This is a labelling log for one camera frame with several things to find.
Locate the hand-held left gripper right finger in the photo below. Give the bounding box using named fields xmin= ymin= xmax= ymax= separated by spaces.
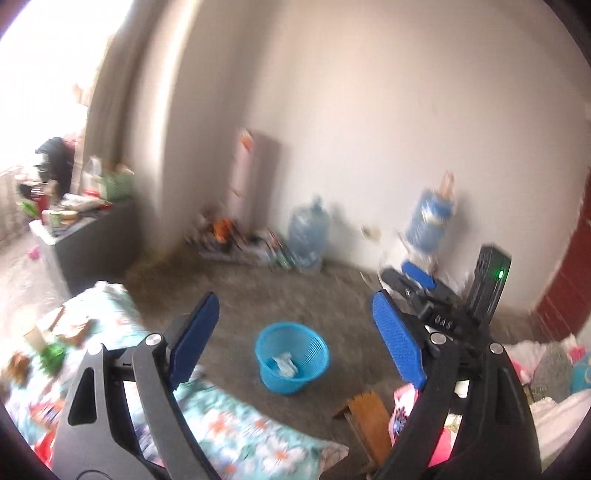
xmin=372 ymin=290 xmax=543 ymax=480

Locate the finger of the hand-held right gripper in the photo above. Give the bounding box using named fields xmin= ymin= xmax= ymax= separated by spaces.
xmin=379 ymin=268 xmax=432 ymax=319
xmin=401 ymin=260 xmax=462 ymax=301

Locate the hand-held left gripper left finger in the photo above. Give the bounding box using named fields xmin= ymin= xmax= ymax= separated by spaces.
xmin=51 ymin=291 xmax=222 ymax=480

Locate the blue plastic basket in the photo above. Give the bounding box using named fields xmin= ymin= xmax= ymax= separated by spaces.
xmin=255 ymin=323 xmax=331 ymax=397

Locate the red foil snack wrapper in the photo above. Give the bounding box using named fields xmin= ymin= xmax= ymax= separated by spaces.
xmin=33 ymin=427 xmax=61 ymax=462

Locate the white water dispenser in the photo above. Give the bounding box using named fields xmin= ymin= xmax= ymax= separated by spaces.
xmin=378 ymin=231 xmax=439 ymax=278

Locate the blue water dispenser bottle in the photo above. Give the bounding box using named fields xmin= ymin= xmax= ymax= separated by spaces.
xmin=403 ymin=173 xmax=458 ymax=254

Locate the red door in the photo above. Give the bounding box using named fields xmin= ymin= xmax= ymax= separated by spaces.
xmin=531 ymin=203 xmax=591 ymax=342

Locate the wooden stool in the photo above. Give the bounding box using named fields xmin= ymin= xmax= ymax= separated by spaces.
xmin=333 ymin=391 xmax=393 ymax=476

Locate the crumpled white tissue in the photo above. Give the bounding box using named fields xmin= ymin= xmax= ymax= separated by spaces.
xmin=270 ymin=352 xmax=300 ymax=377

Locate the pile of clothes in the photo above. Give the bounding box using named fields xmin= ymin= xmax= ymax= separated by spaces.
xmin=503 ymin=335 xmax=591 ymax=416

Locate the clear water jug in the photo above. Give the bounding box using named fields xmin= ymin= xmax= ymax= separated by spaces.
xmin=287 ymin=194 xmax=332 ymax=271

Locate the orange snack bag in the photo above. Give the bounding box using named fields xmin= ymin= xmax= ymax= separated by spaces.
xmin=210 ymin=217 xmax=234 ymax=241

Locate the floral blue blanket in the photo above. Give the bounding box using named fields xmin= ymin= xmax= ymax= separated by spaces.
xmin=0 ymin=281 xmax=349 ymax=480

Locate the green foil wrapper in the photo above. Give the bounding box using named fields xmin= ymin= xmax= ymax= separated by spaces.
xmin=272 ymin=240 xmax=296 ymax=271

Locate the flat snack packet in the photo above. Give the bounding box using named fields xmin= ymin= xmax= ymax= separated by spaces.
xmin=48 ymin=307 xmax=93 ymax=344

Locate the grey cabinet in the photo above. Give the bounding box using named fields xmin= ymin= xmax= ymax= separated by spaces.
xmin=30 ymin=196 xmax=139 ymax=296

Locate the green plastic wrapper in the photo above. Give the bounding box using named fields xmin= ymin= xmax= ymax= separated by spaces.
xmin=39 ymin=344 xmax=68 ymax=372

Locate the paper cup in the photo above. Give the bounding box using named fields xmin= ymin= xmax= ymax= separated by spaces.
xmin=23 ymin=325 xmax=49 ymax=352

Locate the patterned wallpaper roll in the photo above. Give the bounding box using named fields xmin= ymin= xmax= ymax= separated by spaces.
xmin=229 ymin=128 xmax=266 ymax=229

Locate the green storage basket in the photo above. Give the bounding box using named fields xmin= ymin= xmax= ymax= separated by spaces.
xmin=102 ymin=168 xmax=136 ymax=201

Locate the brown bread packet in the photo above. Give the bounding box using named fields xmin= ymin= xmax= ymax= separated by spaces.
xmin=0 ymin=351 xmax=31 ymax=384

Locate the white green box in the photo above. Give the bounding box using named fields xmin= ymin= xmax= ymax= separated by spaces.
xmin=41 ymin=208 xmax=77 ymax=232

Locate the white detergent jug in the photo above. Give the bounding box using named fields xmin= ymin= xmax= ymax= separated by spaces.
xmin=82 ymin=157 xmax=105 ymax=197

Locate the black bag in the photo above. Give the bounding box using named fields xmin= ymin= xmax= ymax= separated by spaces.
xmin=36 ymin=137 xmax=77 ymax=190

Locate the grey curtain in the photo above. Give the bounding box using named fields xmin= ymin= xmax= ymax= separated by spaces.
xmin=85 ymin=9 xmax=153 ymax=185

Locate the window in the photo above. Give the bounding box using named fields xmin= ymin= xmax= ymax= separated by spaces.
xmin=0 ymin=9 xmax=121 ymax=185

